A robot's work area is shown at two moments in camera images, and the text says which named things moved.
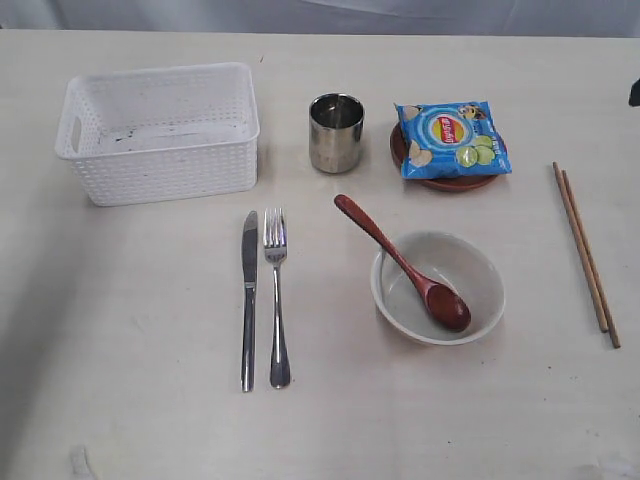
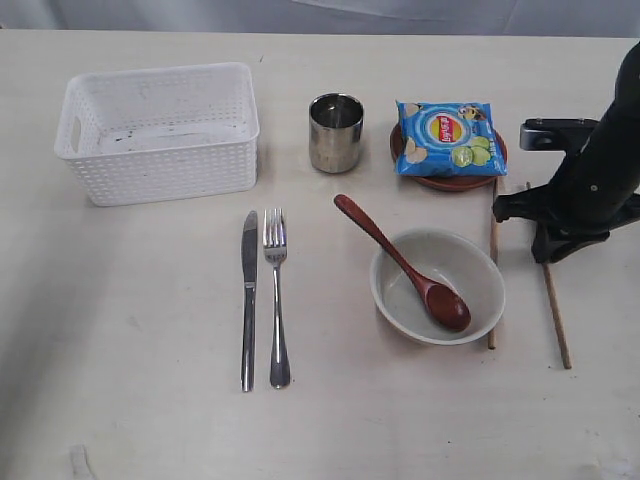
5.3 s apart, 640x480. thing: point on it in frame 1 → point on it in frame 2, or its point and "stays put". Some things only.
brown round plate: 398,148 → 503,147
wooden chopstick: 601,317 → 492,334
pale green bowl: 457,261 stays put
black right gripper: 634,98 → 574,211
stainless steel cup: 335,123 stays put
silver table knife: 249,252 stays put
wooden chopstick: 604,301 → 561,331
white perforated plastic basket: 150,135 stays put
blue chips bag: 449,140 stays put
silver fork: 275,244 stays put
